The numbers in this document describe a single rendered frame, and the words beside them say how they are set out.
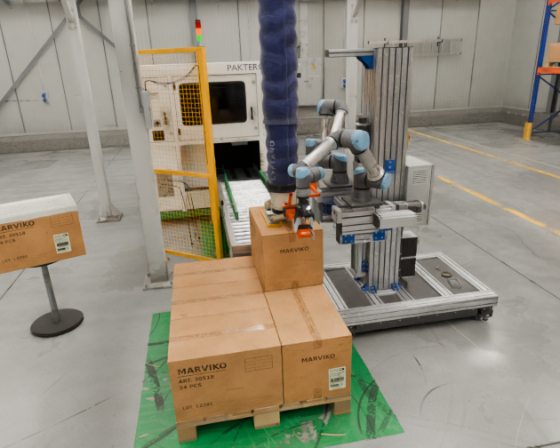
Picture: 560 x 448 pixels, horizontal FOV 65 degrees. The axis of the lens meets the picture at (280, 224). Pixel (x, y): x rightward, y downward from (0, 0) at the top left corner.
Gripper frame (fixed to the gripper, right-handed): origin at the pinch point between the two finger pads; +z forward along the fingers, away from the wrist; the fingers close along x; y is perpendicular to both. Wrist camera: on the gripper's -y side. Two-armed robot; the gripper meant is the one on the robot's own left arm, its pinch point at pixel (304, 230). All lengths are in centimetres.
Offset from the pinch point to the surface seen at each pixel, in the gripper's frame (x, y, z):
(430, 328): -108, 41, 107
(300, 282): -4, 31, 49
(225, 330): 49, -8, 53
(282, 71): 1, 48, -84
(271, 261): 15.0, 30.6, 31.7
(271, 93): 8, 51, -71
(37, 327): 195, 108, 105
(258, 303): 27, 17, 53
